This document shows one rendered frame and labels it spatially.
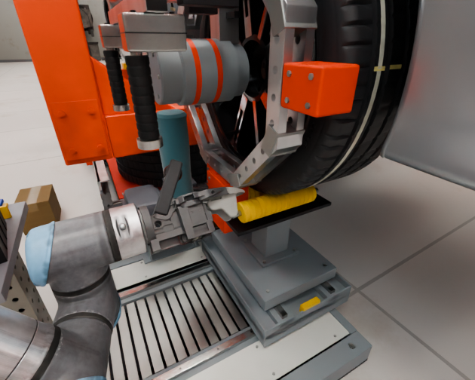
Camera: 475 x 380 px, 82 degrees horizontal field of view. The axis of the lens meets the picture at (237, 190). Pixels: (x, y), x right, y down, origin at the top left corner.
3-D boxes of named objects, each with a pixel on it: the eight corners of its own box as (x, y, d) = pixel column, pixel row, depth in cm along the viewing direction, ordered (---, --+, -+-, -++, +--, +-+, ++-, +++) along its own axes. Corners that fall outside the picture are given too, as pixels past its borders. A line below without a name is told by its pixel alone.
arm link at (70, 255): (42, 266, 48) (21, 218, 43) (118, 243, 53) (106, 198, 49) (37, 305, 41) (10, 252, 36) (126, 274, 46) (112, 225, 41)
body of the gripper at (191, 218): (209, 237, 56) (149, 256, 51) (196, 197, 58) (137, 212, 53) (219, 229, 50) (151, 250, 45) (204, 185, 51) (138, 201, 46)
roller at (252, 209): (322, 202, 84) (325, 185, 81) (237, 230, 71) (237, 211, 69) (309, 194, 88) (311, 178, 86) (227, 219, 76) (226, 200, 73)
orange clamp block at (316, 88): (313, 102, 50) (352, 112, 43) (277, 107, 47) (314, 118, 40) (318, 60, 47) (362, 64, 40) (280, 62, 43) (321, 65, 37)
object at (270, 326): (347, 302, 99) (352, 283, 95) (263, 350, 84) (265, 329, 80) (268, 229, 138) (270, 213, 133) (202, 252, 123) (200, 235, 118)
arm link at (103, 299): (60, 363, 45) (33, 311, 40) (76, 306, 55) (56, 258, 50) (121, 347, 48) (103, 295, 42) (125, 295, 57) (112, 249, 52)
